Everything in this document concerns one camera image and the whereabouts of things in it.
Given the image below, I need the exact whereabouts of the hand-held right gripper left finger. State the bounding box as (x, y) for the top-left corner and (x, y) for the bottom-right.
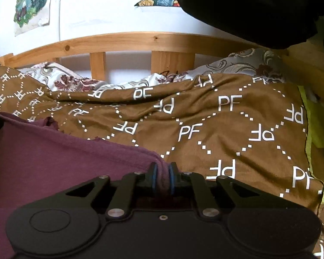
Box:
(54, 163), (159, 220)

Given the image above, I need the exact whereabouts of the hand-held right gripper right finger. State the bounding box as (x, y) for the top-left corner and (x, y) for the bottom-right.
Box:
(168, 162), (276, 220)

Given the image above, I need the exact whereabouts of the maroon long-sleeve shirt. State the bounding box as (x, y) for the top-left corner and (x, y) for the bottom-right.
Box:
(0, 113), (176, 259)

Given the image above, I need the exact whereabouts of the brown printed blanket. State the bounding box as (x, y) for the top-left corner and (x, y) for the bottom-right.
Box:
(0, 64), (324, 259)

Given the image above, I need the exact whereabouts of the blond cartoon character poster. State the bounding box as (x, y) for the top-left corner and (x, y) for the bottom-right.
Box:
(13, 0), (52, 37)

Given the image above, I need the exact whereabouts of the lime green cloth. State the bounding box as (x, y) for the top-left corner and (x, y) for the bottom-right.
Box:
(298, 85), (324, 209)

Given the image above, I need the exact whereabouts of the black puffer jacket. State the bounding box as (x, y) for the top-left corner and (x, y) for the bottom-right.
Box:
(172, 0), (322, 50)

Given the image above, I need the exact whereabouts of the white wall pipe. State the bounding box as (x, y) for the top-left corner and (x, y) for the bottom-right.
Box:
(57, 0), (64, 43)

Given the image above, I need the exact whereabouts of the wooden bed frame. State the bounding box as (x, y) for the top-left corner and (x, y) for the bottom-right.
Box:
(0, 13), (324, 101)

